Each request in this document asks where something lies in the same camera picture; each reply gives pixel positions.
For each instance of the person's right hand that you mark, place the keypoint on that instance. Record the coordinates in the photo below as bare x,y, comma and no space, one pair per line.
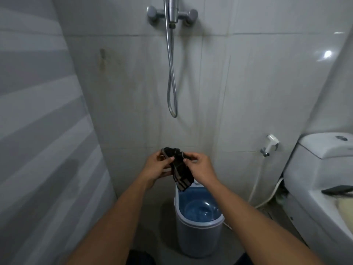
200,168

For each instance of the person's left hand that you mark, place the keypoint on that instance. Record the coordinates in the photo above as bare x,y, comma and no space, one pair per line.
153,167

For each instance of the person's left thumb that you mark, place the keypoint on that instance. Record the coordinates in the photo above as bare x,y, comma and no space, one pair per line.
159,154

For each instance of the person's right thumb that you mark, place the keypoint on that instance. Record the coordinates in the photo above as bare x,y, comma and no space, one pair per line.
188,161

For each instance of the black striped sock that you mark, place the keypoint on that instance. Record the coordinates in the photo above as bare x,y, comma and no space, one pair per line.
179,170

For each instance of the person's right forearm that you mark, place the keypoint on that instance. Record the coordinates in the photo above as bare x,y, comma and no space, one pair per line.
259,223

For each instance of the person's left forearm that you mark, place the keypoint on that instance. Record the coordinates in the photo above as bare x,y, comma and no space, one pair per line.
107,223

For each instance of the small blue washing machine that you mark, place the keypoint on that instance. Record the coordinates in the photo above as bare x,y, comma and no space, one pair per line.
199,218

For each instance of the white bidet sprayer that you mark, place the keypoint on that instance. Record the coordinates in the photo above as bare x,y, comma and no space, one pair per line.
271,142

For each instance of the white toilet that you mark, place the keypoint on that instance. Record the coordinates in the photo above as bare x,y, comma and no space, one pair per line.
320,184

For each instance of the chrome shower mixer valve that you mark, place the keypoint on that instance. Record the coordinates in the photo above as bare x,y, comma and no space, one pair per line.
176,14

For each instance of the black phone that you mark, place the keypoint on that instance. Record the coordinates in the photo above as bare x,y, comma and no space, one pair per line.
337,190

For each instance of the cream cloth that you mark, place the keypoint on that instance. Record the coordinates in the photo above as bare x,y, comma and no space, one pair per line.
344,211

